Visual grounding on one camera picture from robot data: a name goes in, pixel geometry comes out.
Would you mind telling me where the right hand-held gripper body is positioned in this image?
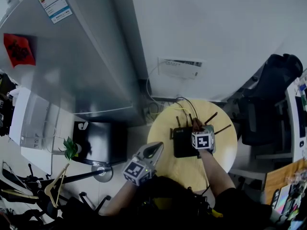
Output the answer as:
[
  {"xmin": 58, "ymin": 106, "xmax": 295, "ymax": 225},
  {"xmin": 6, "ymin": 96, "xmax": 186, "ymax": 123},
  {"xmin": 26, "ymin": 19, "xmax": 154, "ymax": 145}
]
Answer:
[{"xmin": 191, "ymin": 130, "xmax": 215, "ymax": 150}]

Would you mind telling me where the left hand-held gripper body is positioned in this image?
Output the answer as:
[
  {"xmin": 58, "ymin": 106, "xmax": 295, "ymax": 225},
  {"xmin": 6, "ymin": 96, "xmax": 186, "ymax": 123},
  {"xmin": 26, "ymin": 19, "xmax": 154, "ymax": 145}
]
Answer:
[{"xmin": 123, "ymin": 155, "xmax": 156, "ymax": 186}]

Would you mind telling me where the brown cloth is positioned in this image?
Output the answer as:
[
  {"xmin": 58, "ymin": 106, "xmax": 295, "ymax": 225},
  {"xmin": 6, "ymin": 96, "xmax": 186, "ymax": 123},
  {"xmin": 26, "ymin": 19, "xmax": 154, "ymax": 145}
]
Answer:
[{"xmin": 191, "ymin": 118, "xmax": 204, "ymax": 133}]

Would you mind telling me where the black router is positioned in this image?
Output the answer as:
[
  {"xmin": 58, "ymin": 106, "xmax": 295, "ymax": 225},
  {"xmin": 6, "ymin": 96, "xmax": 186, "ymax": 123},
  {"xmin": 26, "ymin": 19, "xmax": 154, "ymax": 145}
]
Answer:
[{"xmin": 170, "ymin": 112, "xmax": 232, "ymax": 159}]

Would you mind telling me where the person's right forearm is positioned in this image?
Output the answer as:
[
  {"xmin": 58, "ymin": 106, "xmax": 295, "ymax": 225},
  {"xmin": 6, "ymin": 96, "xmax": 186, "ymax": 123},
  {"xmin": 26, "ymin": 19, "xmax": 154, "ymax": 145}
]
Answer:
[{"xmin": 198, "ymin": 149, "xmax": 237, "ymax": 197}]

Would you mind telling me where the person's left forearm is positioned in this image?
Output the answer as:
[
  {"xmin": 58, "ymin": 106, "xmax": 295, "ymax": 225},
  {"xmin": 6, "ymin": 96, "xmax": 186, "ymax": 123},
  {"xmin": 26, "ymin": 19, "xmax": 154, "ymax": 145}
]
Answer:
[{"xmin": 103, "ymin": 181, "xmax": 139, "ymax": 217}]

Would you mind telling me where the round wooden side table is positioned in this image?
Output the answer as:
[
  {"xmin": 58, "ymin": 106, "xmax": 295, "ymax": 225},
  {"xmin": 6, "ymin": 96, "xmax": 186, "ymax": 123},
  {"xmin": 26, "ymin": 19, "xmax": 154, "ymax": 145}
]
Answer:
[{"xmin": 147, "ymin": 99, "xmax": 238, "ymax": 193}]

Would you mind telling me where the black coat rack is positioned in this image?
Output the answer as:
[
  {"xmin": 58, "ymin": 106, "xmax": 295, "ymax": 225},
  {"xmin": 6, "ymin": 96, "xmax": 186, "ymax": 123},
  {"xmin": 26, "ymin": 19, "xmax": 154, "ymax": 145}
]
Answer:
[{"xmin": 0, "ymin": 163, "xmax": 113, "ymax": 215}]

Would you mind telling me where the person's black shirt torso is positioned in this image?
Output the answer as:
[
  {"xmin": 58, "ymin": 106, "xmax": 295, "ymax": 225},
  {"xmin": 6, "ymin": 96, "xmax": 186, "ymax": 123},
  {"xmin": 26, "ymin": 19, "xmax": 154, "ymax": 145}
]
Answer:
[{"xmin": 59, "ymin": 175, "xmax": 274, "ymax": 230}]

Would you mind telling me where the black office chair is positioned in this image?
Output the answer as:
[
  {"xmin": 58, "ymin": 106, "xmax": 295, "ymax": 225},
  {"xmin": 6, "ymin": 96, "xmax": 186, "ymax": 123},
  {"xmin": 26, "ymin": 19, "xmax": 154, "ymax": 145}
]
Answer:
[
  {"xmin": 62, "ymin": 192, "xmax": 112, "ymax": 230},
  {"xmin": 236, "ymin": 53, "xmax": 304, "ymax": 146}
]

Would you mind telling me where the green potted plant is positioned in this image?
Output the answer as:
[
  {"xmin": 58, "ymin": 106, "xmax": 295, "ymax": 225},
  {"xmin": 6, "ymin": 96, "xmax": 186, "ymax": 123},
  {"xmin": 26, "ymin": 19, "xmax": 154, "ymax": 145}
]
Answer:
[{"xmin": 59, "ymin": 137, "xmax": 82, "ymax": 161}]

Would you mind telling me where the orange wooden desk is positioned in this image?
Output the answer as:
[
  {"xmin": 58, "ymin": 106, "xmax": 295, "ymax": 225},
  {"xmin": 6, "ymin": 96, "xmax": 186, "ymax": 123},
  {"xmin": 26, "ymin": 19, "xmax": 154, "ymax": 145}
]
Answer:
[{"xmin": 263, "ymin": 158, "xmax": 307, "ymax": 205}]

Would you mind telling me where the white desk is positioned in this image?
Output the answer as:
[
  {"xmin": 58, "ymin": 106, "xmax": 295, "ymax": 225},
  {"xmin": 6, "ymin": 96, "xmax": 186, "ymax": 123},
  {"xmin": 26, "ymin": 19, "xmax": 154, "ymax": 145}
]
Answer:
[{"xmin": 284, "ymin": 70, "xmax": 307, "ymax": 164}]

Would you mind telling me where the black keyboard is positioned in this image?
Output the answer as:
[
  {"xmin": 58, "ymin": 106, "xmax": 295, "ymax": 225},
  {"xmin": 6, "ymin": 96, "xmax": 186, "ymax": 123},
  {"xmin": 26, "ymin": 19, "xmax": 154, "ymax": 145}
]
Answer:
[{"xmin": 295, "ymin": 96, "xmax": 307, "ymax": 138}]

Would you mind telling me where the silver refrigerator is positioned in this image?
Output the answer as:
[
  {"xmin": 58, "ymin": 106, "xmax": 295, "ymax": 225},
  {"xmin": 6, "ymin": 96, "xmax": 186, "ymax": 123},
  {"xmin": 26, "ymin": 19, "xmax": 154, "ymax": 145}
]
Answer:
[{"xmin": 0, "ymin": 0, "xmax": 147, "ymax": 123}]

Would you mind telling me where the white cabinet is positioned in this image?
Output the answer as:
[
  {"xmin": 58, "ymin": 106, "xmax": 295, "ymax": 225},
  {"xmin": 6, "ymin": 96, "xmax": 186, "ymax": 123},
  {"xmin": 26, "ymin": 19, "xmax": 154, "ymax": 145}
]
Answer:
[{"xmin": 9, "ymin": 87, "xmax": 80, "ymax": 174}]

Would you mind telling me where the red paper decoration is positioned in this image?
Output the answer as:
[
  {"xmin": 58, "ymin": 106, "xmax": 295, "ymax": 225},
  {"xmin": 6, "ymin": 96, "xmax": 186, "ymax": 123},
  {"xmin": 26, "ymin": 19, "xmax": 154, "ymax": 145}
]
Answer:
[{"xmin": 3, "ymin": 33, "xmax": 36, "ymax": 68}]

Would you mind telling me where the white blue label sticker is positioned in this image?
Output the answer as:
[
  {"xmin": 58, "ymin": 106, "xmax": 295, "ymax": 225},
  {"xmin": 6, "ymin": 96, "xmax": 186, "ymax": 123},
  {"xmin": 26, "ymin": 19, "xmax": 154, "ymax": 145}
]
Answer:
[{"xmin": 33, "ymin": 0, "xmax": 73, "ymax": 24}]

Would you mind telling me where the black cable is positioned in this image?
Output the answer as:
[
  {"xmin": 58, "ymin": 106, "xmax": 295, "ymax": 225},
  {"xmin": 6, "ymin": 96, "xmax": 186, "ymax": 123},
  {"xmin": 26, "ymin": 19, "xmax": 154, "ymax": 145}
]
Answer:
[{"xmin": 176, "ymin": 96, "xmax": 200, "ymax": 127}]

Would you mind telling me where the white cable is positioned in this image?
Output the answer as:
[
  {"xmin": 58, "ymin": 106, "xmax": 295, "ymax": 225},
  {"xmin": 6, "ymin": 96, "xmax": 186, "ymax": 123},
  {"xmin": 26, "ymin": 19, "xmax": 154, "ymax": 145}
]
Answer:
[{"xmin": 145, "ymin": 61, "xmax": 168, "ymax": 103}]

